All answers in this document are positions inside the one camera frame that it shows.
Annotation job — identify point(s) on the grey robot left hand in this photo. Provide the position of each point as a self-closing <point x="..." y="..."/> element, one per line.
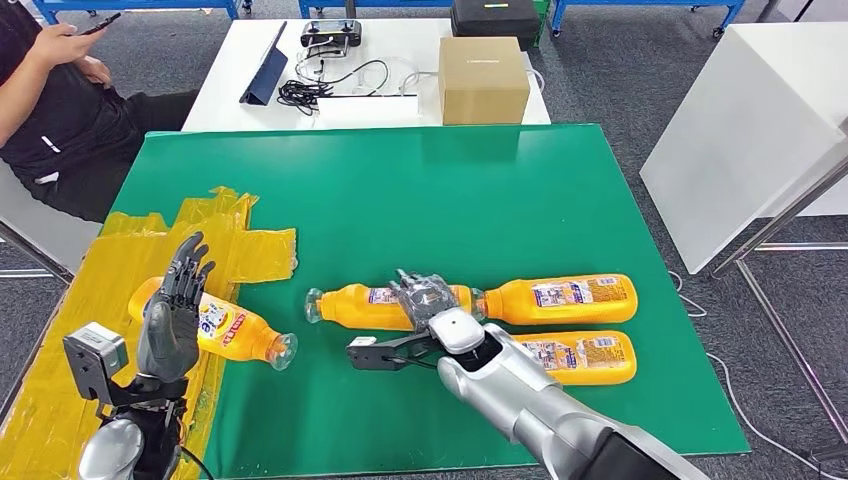
<point x="169" y="338"/>

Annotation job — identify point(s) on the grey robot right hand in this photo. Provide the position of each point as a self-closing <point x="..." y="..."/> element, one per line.
<point x="427" y="298"/>

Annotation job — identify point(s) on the person's right hand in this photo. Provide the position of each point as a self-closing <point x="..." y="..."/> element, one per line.
<point x="63" y="45"/>

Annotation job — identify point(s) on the person's left hand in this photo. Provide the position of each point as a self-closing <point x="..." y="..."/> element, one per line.
<point x="98" y="73"/>

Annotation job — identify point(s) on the black smartphone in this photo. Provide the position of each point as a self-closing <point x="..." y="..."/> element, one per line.
<point x="99" y="24"/>

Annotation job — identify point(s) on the orange plastic bottle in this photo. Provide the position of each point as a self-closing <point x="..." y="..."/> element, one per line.
<point x="596" y="372"/>
<point x="351" y="312"/>
<point x="563" y="316"/>
<point x="245" y="331"/>

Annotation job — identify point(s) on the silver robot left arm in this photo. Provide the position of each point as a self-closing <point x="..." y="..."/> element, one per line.
<point x="109" y="454"/>

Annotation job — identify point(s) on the person's right forearm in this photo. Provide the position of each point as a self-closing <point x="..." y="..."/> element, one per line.
<point x="20" y="99"/>

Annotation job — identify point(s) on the person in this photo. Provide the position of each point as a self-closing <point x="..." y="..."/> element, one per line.
<point x="73" y="132"/>

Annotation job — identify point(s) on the blue metal rack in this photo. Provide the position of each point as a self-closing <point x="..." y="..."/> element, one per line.
<point x="629" y="4"/>
<point x="166" y="5"/>
<point x="397" y="4"/>

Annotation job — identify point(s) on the yellow tape sheet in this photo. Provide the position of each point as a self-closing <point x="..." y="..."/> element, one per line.
<point x="86" y="278"/>

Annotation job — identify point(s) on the grey chair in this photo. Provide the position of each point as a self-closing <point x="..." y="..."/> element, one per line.
<point x="46" y="232"/>

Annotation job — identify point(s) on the dark blue tablet case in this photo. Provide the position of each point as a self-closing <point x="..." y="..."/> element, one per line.
<point x="266" y="79"/>

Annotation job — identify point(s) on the brown cardboard box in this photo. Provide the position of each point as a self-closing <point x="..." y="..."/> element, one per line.
<point x="482" y="86"/>

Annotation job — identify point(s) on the black remote controller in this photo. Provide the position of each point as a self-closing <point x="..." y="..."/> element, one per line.
<point x="330" y="33"/>

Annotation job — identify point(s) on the black hard case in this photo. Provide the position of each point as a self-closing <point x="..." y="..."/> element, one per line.
<point x="495" y="23"/>

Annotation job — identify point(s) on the white side table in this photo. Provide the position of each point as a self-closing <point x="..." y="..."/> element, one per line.
<point x="742" y="132"/>

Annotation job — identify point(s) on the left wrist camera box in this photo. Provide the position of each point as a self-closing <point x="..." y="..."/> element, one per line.
<point x="99" y="351"/>

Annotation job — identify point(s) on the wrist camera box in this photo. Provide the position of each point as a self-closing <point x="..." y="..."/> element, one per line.
<point x="99" y="351"/>
<point x="371" y="354"/>

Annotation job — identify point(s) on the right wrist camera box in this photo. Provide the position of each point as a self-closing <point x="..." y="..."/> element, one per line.
<point x="371" y="354"/>

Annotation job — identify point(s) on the silver metal frame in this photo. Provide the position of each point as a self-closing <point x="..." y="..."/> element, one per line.
<point x="788" y="344"/>

